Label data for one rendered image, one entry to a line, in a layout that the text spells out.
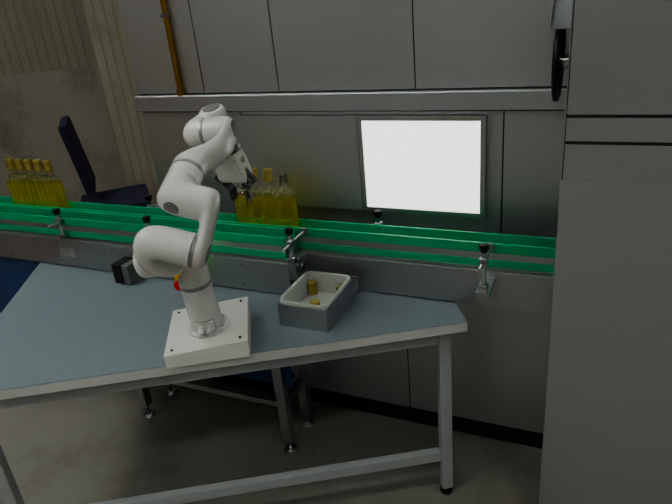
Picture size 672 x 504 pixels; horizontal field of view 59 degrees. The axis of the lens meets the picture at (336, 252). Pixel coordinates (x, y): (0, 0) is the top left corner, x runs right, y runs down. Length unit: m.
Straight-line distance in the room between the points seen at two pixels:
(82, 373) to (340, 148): 1.10
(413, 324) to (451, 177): 0.50
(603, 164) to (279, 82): 1.14
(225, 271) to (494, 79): 1.12
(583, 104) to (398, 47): 0.69
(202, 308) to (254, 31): 0.98
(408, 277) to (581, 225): 0.62
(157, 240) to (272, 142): 0.90
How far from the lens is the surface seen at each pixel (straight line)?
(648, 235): 1.65
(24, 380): 2.03
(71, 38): 5.21
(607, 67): 1.54
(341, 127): 2.09
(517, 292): 1.93
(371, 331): 1.86
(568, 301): 1.74
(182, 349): 1.84
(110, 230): 2.51
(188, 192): 1.44
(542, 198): 2.03
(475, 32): 1.94
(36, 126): 5.39
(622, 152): 1.58
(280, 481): 2.22
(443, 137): 1.99
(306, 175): 2.21
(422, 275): 1.98
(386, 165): 2.07
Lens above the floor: 1.74
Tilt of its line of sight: 24 degrees down
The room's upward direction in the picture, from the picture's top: 6 degrees counter-clockwise
